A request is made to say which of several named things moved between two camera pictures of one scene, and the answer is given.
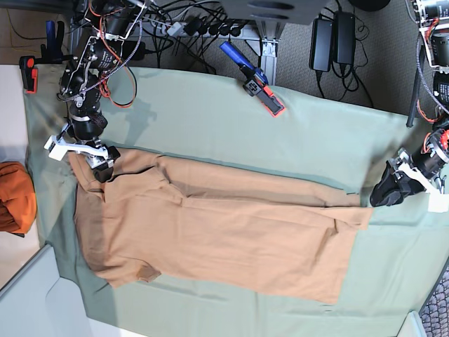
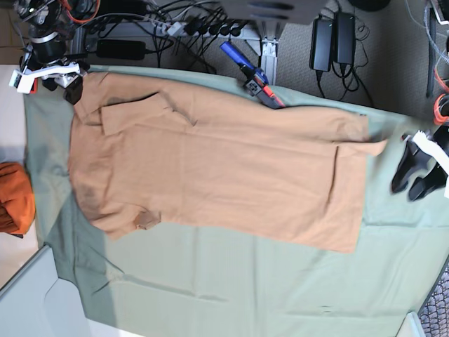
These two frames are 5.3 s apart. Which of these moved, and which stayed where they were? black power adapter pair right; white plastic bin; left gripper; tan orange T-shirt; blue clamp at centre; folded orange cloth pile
Moved: left gripper; tan orange T-shirt
Stayed: blue clamp at centre; folded orange cloth pile; black power adapter pair right; white plastic bin
